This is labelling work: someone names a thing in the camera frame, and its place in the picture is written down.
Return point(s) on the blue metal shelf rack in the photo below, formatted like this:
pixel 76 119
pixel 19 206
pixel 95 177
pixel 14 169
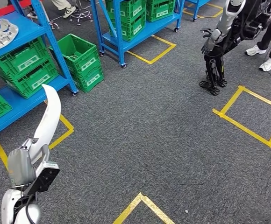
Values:
pixel 196 6
pixel 28 105
pixel 149 29

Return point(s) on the red barrier belt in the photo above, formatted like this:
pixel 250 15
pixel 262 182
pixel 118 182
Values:
pixel 0 11

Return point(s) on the grey wheel hubcap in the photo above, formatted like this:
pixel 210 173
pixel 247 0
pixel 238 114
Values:
pixel 0 34

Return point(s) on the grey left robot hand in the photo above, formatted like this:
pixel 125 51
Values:
pixel 18 167

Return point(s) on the yellow floor tape square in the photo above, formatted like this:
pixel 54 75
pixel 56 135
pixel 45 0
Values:
pixel 243 128

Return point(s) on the grey hand of bystander robot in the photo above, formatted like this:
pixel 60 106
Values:
pixel 211 41

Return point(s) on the white curved plastic part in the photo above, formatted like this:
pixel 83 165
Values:
pixel 48 120

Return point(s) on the black silver humanoid robot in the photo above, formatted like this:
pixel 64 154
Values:
pixel 228 18

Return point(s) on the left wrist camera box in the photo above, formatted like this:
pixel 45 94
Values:
pixel 44 177

